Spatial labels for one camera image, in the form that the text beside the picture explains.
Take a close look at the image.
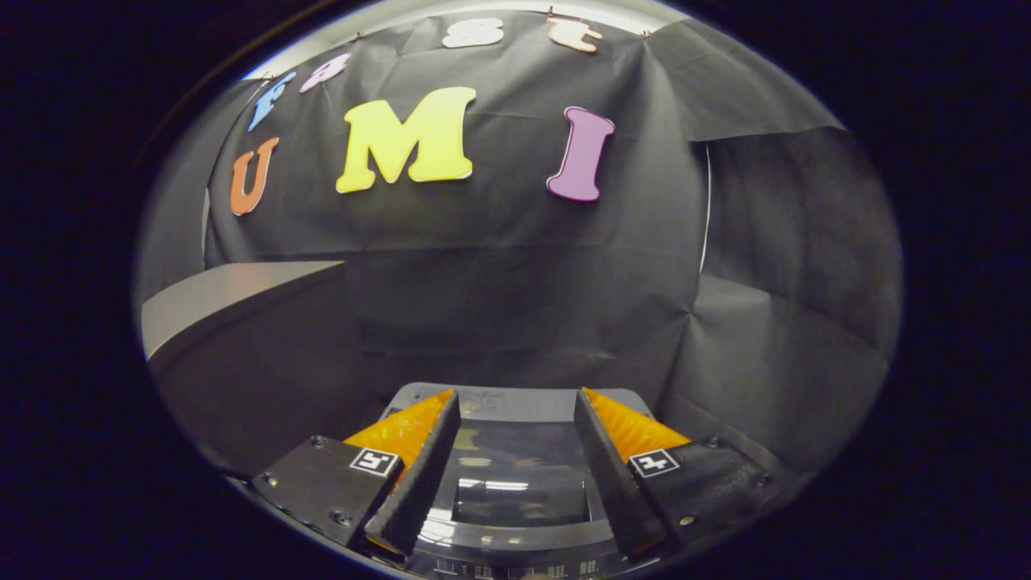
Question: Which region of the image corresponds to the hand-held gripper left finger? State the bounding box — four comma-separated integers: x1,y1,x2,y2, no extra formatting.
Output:
252,389,462,557

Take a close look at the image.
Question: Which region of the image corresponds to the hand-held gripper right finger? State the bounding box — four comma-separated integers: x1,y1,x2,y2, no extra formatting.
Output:
573,387,778,561

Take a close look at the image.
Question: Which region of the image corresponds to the grey washing machine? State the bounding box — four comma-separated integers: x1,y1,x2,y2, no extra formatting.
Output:
379,383,661,580

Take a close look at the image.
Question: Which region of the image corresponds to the black backdrop cloth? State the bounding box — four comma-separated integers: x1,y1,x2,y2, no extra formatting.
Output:
133,8,903,484

